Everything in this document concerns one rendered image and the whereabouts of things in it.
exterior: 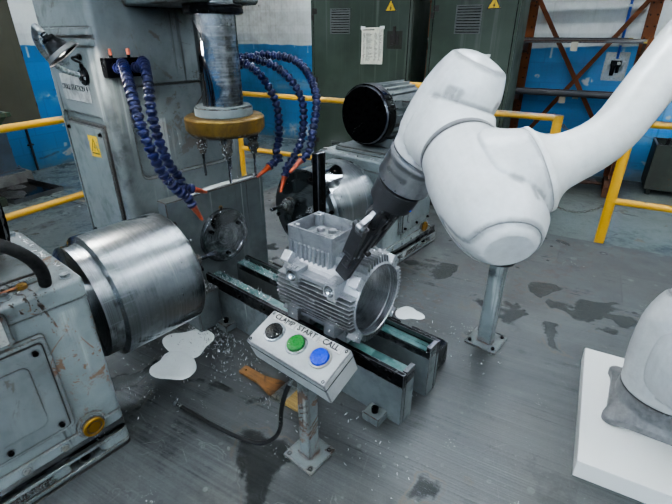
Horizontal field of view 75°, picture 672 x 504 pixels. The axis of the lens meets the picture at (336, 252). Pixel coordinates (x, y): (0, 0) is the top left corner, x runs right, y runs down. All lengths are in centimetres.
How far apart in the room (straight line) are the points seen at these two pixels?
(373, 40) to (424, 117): 376
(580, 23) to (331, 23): 273
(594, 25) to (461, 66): 529
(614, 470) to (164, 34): 127
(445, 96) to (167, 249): 58
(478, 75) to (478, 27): 346
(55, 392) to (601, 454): 93
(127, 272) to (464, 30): 357
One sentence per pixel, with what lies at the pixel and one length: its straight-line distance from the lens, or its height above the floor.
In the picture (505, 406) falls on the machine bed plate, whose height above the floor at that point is 80.
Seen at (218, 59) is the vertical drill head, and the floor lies 145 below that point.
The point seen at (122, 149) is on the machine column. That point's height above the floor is 126.
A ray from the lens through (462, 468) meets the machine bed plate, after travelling 91.
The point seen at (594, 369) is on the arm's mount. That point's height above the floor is 83.
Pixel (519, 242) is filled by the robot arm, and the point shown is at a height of 131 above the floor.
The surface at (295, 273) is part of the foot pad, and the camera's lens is 89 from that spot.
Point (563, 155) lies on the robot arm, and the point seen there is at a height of 139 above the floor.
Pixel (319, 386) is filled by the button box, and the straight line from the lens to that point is 66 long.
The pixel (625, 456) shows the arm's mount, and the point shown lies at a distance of 99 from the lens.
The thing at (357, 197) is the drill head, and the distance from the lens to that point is 126.
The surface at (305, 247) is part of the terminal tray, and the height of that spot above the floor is 111.
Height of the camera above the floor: 150
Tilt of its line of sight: 26 degrees down
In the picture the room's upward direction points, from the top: straight up
